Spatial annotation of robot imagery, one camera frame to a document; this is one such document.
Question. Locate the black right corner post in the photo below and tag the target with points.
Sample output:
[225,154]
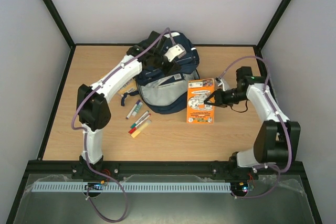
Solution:
[273,23]

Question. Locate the navy blue student backpack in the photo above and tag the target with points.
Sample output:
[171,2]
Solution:
[172,98]

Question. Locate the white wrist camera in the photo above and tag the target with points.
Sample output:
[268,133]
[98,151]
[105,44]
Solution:
[222,84]
[176,51]

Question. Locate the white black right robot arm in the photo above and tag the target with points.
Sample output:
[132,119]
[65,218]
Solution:
[278,137]

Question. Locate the red cap white marker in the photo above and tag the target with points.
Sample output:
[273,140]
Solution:
[137,127]

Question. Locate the yellow picture card booklet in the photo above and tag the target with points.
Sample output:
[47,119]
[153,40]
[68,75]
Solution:
[128,87]

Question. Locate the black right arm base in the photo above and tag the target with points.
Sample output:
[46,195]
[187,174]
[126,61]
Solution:
[242,180]

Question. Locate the green white glue stick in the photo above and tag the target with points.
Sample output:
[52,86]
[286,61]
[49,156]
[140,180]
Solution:
[137,108]

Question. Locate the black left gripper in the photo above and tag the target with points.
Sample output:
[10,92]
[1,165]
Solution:
[175,67]

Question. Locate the black corner post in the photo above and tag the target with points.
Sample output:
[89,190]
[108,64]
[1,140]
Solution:
[273,23]
[59,22]

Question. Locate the black left corner post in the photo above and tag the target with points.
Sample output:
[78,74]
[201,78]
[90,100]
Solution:
[59,22]

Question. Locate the green cap white marker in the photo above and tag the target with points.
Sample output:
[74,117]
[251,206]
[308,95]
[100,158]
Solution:
[145,116]

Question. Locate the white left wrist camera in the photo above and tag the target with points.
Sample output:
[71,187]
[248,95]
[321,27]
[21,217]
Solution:
[176,51]

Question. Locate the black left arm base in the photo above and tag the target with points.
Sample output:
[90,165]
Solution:
[99,176]

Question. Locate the black aluminium frame rail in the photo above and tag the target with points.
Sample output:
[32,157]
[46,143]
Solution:
[200,169]

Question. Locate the orange comic book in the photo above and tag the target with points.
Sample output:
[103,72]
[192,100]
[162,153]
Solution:
[197,111]

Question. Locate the yellow highlighter pen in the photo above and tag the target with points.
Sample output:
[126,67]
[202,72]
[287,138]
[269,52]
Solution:
[141,128]

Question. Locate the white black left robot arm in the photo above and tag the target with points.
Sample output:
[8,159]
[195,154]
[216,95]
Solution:
[93,113]

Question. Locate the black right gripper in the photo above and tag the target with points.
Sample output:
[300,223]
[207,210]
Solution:
[219,98]

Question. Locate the purple cap white marker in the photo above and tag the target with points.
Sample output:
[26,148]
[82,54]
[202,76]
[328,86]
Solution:
[132,110]

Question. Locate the light blue slotted cable duct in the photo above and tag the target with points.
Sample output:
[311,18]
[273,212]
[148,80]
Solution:
[131,187]

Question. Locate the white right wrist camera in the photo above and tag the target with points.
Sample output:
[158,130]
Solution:
[222,84]

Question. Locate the dark blue hardcover book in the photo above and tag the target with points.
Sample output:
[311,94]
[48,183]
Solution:
[169,80]

